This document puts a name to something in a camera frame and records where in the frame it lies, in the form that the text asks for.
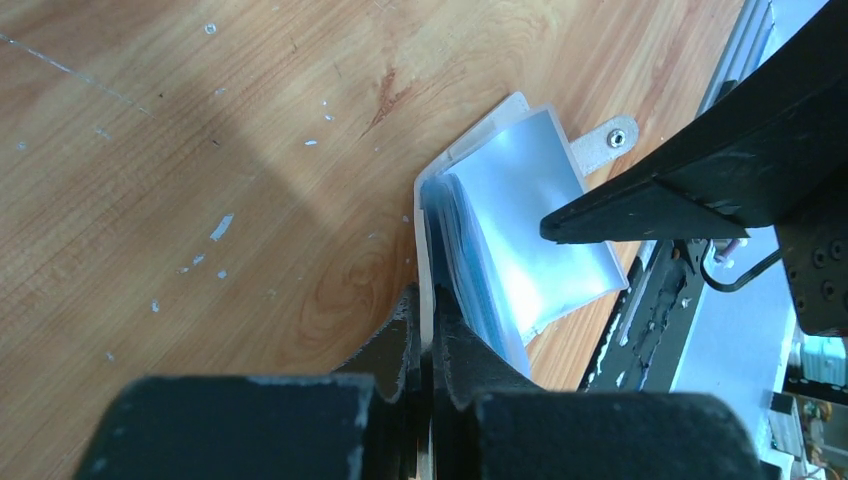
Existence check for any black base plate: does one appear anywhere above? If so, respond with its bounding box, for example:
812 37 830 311
578 240 706 393

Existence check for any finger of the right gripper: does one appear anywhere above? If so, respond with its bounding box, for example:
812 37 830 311
540 1 847 244

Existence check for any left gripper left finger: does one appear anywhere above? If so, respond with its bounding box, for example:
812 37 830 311
75 284 420 479

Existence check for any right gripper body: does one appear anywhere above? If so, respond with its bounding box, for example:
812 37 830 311
775 178 847 337

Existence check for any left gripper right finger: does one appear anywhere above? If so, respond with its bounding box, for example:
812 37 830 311
431 286 762 479

